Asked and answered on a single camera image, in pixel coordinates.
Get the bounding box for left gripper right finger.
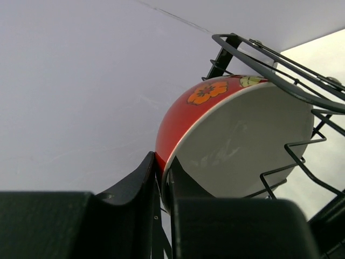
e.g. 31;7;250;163
168;159;320;258

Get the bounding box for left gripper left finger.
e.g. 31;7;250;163
1;152;155;258

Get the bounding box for red floral bowl white inside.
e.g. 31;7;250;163
155;75;314;210

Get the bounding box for black wire dish rack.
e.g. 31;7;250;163
155;32;345;259

